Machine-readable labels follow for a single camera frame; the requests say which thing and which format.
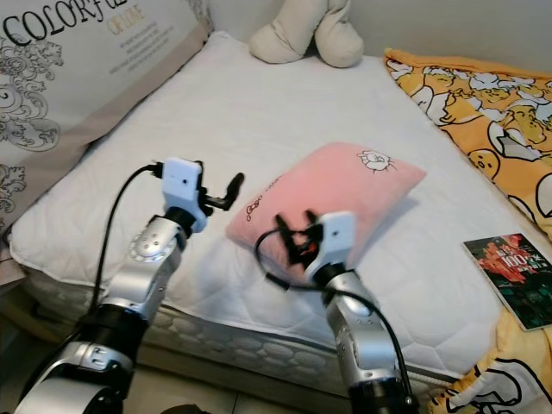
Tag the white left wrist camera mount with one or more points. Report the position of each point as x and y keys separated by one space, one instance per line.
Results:
x=183 y=190

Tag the dark red-green cover book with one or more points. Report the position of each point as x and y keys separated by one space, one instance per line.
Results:
x=513 y=276

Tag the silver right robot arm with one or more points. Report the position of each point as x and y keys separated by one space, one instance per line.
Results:
x=362 y=336

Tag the beige plush toy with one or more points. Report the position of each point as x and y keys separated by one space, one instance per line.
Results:
x=302 y=34

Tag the pink plush pillow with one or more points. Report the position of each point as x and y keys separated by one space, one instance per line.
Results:
x=354 y=185

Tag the white quilted mattress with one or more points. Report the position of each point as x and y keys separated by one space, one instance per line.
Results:
x=267 y=112

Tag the yellow cartoon egg blanket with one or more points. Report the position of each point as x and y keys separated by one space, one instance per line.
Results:
x=483 y=103

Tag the grey printed large pillow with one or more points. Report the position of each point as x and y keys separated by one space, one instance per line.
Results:
x=69 y=86

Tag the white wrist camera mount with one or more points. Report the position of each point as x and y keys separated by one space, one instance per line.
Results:
x=183 y=190
x=332 y=241

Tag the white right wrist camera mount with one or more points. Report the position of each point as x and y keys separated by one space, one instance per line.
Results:
x=332 y=241

